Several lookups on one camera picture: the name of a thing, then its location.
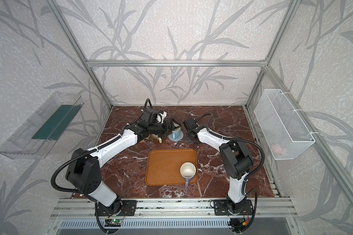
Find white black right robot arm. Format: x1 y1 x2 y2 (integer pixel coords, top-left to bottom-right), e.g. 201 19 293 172
183 118 260 213

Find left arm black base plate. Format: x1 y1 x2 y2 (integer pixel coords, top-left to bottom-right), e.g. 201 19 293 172
95 199 137 217

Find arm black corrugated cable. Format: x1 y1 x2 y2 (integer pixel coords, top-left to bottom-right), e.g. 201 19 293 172
50 98 154 194
195 113 265 233

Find aluminium front rail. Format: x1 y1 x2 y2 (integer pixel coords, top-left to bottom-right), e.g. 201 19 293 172
50 197 298 219

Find cream yellow mug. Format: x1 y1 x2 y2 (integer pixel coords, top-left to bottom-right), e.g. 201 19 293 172
150 134 163 144

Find pink object in basket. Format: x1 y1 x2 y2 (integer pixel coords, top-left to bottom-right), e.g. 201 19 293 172
271 144 285 156

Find green circuit board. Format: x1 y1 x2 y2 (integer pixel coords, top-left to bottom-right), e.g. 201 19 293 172
105 217 124 227

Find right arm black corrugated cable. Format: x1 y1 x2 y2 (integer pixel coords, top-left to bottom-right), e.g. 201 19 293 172
195 113 265 233

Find aluminium frame back crossbar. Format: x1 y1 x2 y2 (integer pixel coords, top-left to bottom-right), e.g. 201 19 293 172
86 60 266 67

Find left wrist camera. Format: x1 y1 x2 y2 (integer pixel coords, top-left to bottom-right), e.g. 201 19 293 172
139 108 167 128

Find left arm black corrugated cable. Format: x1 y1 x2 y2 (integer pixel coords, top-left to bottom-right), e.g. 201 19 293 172
50 98 154 194

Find white mug purple handle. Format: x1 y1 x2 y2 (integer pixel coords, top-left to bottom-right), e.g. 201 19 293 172
180 162 196 188

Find white wire mesh basket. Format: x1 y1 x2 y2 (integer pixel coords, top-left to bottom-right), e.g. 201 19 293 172
254 89 315 160

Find white mug blue handle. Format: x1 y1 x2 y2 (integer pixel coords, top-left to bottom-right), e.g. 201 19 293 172
169 124 183 142

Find grey round felt coaster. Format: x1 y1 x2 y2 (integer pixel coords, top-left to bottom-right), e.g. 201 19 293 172
168 132 183 142

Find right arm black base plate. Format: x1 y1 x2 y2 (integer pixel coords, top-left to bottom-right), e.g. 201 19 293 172
212 198 254 216

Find clear plastic wall bin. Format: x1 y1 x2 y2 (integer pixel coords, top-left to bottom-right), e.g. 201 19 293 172
0 92 84 160

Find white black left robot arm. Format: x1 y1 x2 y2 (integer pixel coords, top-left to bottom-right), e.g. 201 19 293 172
65 118 180 208

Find orange brown serving tray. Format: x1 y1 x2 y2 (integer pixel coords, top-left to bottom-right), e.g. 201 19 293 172
145 149 197 186

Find aluminium frame corner post left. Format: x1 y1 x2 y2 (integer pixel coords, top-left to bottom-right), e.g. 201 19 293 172
46 0 113 109

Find aluminium frame corner post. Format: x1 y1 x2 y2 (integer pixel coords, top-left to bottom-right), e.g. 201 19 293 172
245 0 301 110
46 0 113 109

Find aluminium frame corner post right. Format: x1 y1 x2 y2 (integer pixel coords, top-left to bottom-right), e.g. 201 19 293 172
245 0 301 110

